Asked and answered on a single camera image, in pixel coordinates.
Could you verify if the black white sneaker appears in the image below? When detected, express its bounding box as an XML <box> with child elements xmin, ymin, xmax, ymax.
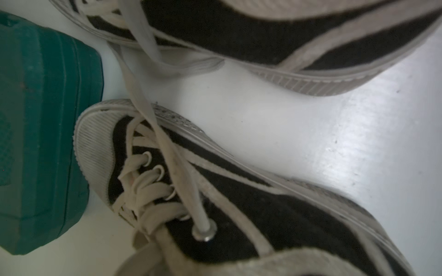
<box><xmin>53</xmin><ymin>1</ymin><xmax>442</xmax><ymax>97</ymax></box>
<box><xmin>73</xmin><ymin>100</ymin><xmax>414</xmax><ymax>276</ymax></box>

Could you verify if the green plastic tool case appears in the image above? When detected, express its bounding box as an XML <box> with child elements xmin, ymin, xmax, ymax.
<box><xmin>1</xmin><ymin>11</ymin><xmax>104</xmax><ymax>255</ymax></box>

